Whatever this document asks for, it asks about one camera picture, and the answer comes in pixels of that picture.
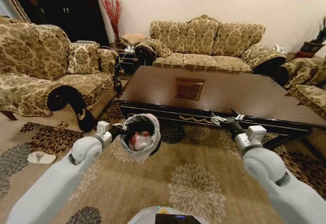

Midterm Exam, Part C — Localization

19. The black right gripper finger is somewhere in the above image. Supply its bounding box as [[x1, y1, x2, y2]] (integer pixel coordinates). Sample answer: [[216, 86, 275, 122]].
[[230, 108, 246, 122], [210, 111, 225, 127]]

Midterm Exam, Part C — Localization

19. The black trash bin white liner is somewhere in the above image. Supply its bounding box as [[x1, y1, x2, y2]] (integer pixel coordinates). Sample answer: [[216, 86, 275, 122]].
[[119, 114, 162, 163]]

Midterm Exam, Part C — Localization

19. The red white crumpled trash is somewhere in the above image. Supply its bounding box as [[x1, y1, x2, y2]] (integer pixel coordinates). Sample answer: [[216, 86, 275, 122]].
[[128, 130, 152, 150]]

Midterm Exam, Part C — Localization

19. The dark wooden coffee table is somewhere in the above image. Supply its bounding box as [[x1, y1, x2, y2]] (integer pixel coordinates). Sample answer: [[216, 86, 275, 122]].
[[113, 65, 326, 150]]

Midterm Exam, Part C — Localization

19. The beige floral rug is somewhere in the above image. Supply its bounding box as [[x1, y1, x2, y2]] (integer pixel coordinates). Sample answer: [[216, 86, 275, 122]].
[[0, 100, 326, 224]]

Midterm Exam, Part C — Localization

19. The dark wooden side table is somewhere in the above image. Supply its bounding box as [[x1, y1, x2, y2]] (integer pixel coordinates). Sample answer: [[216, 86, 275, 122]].
[[101, 42, 140, 78]]

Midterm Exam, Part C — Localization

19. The floral armchair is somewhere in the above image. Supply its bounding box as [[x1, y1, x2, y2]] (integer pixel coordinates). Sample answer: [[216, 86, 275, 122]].
[[278, 57, 326, 121]]

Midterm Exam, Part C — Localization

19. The white slipper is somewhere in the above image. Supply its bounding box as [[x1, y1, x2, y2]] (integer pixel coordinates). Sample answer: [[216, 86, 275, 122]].
[[27, 151, 56, 164]]

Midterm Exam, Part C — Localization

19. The floral three-seat sofa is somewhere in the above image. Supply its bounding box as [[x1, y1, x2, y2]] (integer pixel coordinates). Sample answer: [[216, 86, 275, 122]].
[[134, 14, 287, 75]]

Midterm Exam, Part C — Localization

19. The beige cushion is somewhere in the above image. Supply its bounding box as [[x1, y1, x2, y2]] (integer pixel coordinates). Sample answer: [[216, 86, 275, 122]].
[[120, 33, 149, 48]]

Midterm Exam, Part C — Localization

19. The white robot front shell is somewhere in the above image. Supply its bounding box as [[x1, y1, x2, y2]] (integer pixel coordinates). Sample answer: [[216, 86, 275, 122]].
[[127, 205, 204, 224]]

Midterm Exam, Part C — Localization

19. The floral two-seat sofa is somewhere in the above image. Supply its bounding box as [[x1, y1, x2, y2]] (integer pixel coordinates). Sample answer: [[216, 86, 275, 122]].
[[0, 15, 122, 133]]

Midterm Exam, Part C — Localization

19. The green potted plant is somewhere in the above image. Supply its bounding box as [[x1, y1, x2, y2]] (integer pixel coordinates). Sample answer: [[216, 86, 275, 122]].
[[300, 16, 326, 54]]

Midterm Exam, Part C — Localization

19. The red branch decoration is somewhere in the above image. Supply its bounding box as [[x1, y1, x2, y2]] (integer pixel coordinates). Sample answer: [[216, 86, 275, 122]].
[[101, 0, 122, 43]]

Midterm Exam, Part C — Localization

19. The dark wooden cabinet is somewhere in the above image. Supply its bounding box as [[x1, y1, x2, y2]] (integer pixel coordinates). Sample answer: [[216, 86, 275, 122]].
[[7, 0, 110, 48]]

